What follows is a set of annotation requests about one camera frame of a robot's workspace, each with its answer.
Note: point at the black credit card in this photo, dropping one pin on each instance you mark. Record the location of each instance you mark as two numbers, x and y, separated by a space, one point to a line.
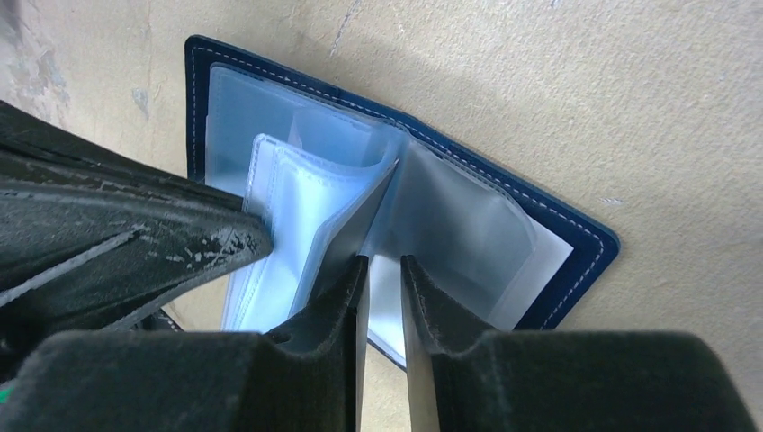
350 236

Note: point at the blue leather card holder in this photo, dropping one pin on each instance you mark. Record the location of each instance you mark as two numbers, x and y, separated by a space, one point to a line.
300 151

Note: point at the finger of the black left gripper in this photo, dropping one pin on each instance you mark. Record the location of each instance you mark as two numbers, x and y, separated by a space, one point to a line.
94 240

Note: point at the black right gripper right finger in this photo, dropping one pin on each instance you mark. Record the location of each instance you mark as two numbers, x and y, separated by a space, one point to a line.
465 375

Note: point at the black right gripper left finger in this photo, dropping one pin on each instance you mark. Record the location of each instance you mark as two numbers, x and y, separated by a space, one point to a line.
304 375

